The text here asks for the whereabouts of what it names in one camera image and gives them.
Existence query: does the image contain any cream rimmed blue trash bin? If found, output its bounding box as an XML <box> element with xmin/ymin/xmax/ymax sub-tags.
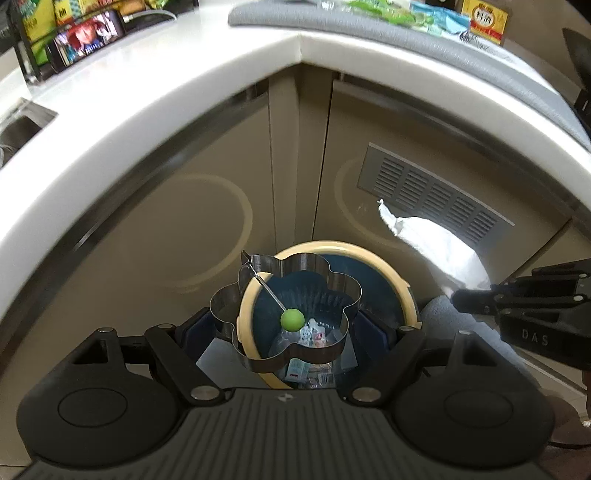
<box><xmin>233</xmin><ymin>240</ymin><xmax>421</xmax><ymax>391</ymax></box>

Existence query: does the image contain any small printed wrapper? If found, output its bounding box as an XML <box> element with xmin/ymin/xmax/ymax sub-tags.
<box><xmin>300</xmin><ymin>323</ymin><xmax>333</xmax><ymax>347</ymax></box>

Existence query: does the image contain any grey counter mat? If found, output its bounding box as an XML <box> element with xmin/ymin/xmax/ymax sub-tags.
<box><xmin>228</xmin><ymin>0</ymin><xmax>591</xmax><ymax>151</ymax></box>

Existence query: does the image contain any black smartphone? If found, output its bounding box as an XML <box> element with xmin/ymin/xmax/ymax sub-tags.
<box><xmin>46</xmin><ymin>10</ymin><xmax>127</xmax><ymax>72</ymax></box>

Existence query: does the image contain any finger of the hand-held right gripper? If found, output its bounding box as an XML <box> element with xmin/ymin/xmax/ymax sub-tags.
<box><xmin>450</xmin><ymin>258</ymin><xmax>591</xmax><ymax>307</ymax></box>
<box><xmin>455</xmin><ymin>296</ymin><xmax>591</xmax><ymax>320</ymax></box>

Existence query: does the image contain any white charging cable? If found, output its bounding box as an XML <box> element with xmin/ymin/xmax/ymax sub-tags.
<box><xmin>122</xmin><ymin>9</ymin><xmax>178</xmax><ymax>24</ymax></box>

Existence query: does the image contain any light blue plastic packet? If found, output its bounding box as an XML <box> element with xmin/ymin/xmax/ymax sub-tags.
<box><xmin>410</xmin><ymin>0</ymin><xmax>472</xmax><ymax>38</ymax></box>

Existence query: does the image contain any yellow cap cooking wine jug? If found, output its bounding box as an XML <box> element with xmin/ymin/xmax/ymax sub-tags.
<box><xmin>455</xmin><ymin>0</ymin><xmax>509</xmax><ymax>47</ymax></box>

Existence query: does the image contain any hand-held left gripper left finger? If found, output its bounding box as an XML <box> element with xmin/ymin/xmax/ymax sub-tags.
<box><xmin>85</xmin><ymin>307</ymin><xmax>225</xmax><ymax>406</ymax></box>

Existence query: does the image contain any black wok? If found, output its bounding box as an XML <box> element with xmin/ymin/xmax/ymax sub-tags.
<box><xmin>561</xmin><ymin>28</ymin><xmax>591</xmax><ymax>88</ymax></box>

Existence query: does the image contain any black metal spice rack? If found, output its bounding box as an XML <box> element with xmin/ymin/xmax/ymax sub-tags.
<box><xmin>14</xmin><ymin>0</ymin><xmax>199</xmax><ymax>85</ymax></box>

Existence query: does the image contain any cabinet vent grille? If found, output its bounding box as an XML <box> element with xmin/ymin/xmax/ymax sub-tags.
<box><xmin>356</xmin><ymin>142</ymin><xmax>515</xmax><ymax>252</ymax></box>

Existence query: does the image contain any green plastic bottle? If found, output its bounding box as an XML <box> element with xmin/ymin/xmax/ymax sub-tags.
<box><xmin>16</xmin><ymin>0</ymin><xmax>55</xmax><ymax>40</ymax></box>

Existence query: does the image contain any white paper tissue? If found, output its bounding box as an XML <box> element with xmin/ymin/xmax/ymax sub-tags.
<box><xmin>378</xmin><ymin>198</ymin><xmax>491</xmax><ymax>298</ymax></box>

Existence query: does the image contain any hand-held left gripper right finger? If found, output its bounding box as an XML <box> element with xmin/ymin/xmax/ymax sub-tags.
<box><xmin>350</xmin><ymin>307</ymin><xmax>491</xmax><ymax>404</ymax></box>

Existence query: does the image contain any flower shaped steel mould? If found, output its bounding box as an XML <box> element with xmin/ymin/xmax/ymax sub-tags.
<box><xmin>210</xmin><ymin>250</ymin><xmax>362</xmax><ymax>374</ymax></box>

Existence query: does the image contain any green plastic wrapper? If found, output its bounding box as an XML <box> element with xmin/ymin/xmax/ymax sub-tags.
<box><xmin>344</xmin><ymin>0</ymin><xmax>419</xmax><ymax>29</ymax></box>

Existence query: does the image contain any stainless steel sink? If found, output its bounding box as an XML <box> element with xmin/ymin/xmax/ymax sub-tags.
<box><xmin>0</xmin><ymin>97</ymin><xmax>60</xmax><ymax>160</ymax></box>

